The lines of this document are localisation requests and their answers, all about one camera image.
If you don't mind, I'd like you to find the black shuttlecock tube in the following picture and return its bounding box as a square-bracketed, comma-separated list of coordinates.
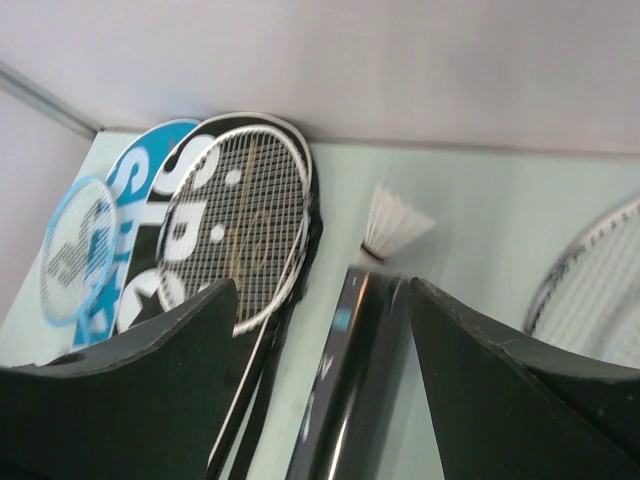
[286, 266, 409, 479]

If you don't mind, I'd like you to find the left frame post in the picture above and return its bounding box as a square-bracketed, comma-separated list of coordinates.
[1, 61, 105, 139]

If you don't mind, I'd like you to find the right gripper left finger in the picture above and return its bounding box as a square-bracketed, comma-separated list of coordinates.
[1, 280, 237, 479]

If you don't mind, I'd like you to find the white racket on black bag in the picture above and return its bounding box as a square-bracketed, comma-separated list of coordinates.
[156, 124, 311, 465]

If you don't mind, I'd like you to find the black racket bag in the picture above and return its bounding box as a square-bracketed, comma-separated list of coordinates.
[115, 112, 323, 479]

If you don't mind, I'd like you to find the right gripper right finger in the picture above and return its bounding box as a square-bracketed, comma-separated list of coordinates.
[408, 278, 639, 479]

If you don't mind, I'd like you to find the light blue racket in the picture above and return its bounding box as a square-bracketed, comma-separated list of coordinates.
[38, 176, 118, 345]

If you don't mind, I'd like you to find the shuttlecock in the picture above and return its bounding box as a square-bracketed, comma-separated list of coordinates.
[353, 185, 436, 265]

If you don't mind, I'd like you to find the white racket right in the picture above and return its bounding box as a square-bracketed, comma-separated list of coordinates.
[522, 197, 639, 369]

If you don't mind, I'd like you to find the blue racket bag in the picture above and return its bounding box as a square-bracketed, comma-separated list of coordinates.
[71, 118, 200, 351]

